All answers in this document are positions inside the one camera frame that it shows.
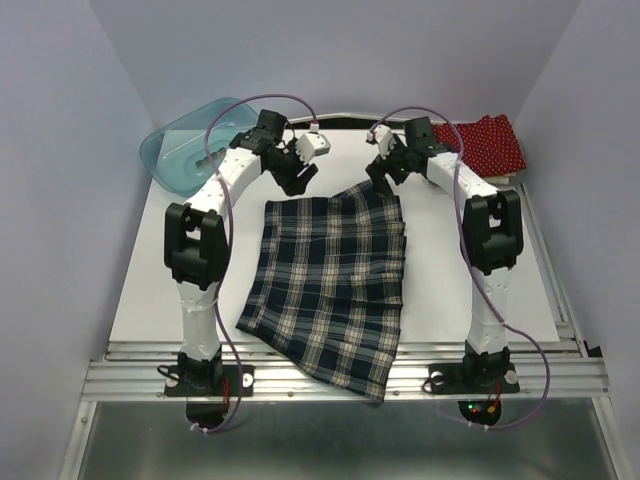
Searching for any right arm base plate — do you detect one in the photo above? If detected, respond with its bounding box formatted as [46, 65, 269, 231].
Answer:
[421, 363, 520, 396]

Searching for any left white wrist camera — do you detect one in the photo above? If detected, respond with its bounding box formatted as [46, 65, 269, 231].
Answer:
[295, 132, 331, 164]

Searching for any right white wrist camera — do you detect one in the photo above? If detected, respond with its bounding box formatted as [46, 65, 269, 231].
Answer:
[366, 124, 399, 159]

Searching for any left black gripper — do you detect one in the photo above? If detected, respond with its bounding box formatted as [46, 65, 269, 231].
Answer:
[266, 137, 318, 197]

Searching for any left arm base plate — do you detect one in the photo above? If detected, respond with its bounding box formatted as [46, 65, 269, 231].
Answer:
[157, 364, 255, 398]

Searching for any red polka dot skirt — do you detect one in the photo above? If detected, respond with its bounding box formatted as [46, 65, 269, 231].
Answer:
[454, 114, 527, 178]

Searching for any teal plastic basket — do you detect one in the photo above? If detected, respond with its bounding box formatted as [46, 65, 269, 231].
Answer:
[139, 98, 258, 197]

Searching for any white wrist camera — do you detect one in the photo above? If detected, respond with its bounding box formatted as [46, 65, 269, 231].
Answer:
[366, 124, 399, 159]
[295, 132, 331, 164]

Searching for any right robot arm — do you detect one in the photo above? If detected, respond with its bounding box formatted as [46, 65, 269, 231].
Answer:
[366, 117, 524, 395]

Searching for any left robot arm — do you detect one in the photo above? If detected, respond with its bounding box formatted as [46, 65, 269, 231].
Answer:
[158, 110, 330, 397]

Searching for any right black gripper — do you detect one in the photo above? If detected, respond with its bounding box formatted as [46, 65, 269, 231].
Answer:
[364, 132, 414, 195]

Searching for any navy plaid skirt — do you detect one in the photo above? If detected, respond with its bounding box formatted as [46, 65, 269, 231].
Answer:
[236, 180, 407, 402]

